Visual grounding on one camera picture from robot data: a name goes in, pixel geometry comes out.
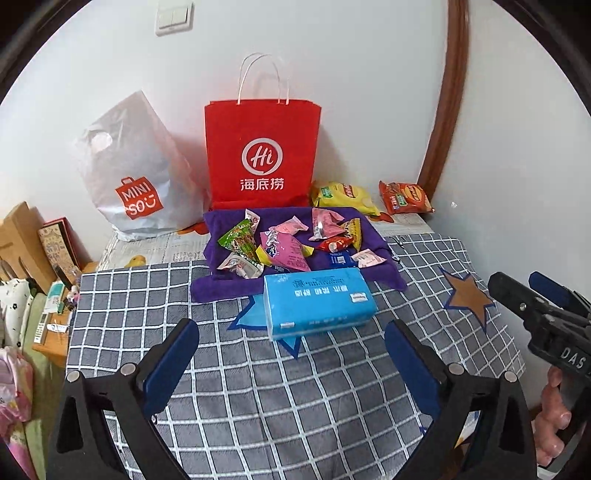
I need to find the pale pink snack packet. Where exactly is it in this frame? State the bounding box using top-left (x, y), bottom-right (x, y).
top-left (352, 249), bottom-right (387, 269)

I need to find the blue snack packet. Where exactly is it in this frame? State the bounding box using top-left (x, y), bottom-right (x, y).
top-left (329, 251), bottom-right (356, 269)

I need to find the yellow snack packet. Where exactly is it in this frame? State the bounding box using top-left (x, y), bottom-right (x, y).
top-left (341, 218), bottom-right (363, 251)

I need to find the white red snack packet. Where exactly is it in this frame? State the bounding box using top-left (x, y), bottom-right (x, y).
top-left (217, 252), bottom-right (263, 280)

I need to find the silver pink snack packet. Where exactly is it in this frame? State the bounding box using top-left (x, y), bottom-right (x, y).
top-left (310, 207), bottom-right (346, 241)

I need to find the green snack packet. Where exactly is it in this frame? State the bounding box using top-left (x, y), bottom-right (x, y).
top-left (217, 219), bottom-right (259, 263)

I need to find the large pink snack bag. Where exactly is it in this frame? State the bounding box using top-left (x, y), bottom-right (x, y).
top-left (256, 230), bottom-right (314, 272)

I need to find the small white candy packet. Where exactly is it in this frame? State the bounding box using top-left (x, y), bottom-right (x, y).
top-left (245, 209), bottom-right (260, 233)

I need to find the right hand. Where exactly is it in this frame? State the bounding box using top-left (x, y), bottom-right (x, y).
top-left (532, 366), bottom-right (572, 467)

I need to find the grey checkered tablecloth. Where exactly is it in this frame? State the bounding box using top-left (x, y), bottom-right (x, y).
top-left (67, 233), bottom-right (525, 479)

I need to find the red chips bag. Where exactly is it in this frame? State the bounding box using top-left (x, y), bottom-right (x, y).
top-left (379, 181), bottom-right (435, 215)

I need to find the framed picture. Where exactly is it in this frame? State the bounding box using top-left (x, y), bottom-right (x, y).
top-left (37, 217), bottom-right (90, 283)

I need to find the newspaper sheet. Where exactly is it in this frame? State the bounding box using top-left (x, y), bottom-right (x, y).
top-left (96, 214), bottom-right (433, 271)

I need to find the purple towel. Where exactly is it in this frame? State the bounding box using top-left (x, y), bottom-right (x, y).
top-left (190, 206), bottom-right (409, 304)

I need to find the blue tissue pack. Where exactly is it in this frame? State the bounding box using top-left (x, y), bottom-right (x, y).
top-left (263, 267), bottom-right (378, 341)

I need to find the yellow chips bag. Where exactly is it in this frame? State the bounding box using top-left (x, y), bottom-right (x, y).
top-left (311, 182), bottom-right (381, 217)

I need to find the white Miniso plastic bag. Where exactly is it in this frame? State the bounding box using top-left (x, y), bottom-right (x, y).
top-left (73, 91), bottom-right (209, 241)

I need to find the brown wooden door frame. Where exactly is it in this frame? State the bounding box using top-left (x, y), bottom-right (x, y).
top-left (418, 0), bottom-right (470, 199)

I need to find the white wall switch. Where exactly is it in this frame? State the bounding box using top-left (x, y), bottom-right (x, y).
top-left (154, 0), bottom-right (193, 36)

